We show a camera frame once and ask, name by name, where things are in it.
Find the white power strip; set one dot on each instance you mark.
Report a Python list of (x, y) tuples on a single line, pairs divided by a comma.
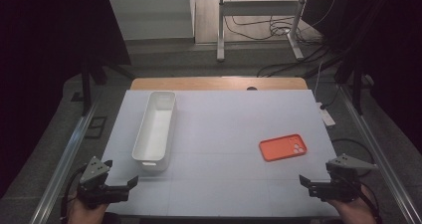
[(326, 116)]

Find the black rectangular floor frame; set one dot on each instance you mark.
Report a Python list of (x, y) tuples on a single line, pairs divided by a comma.
[(96, 127)]

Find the black stand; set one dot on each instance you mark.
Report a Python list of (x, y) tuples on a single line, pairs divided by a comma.
[(357, 84), (87, 84)]

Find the aluminium rail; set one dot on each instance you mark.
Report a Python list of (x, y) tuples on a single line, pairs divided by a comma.
[(375, 144), (63, 164)]

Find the white metal desk frame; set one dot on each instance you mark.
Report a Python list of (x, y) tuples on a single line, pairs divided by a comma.
[(258, 8)]

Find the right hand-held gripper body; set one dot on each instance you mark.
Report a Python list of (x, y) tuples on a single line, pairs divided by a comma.
[(341, 187)]

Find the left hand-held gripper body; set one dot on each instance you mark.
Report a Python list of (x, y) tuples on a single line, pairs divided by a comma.
[(96, 190)]

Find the white plastic bin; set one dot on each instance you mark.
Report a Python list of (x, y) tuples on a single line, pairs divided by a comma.
[(156, 127)]

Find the person's right hand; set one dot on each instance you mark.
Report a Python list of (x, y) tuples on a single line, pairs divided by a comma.
[(355, 212)]

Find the orange phone case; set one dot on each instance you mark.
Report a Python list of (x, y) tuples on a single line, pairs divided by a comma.
[(278, 148)]

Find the white table board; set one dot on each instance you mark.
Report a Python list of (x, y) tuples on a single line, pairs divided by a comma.
[(215, 134)]

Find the dark curtain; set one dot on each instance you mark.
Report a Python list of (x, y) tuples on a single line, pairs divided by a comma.
[(391, 51), (49, 51)]

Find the person's left hand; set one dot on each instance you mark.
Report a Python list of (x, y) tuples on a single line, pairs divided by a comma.
[(86, 214)]

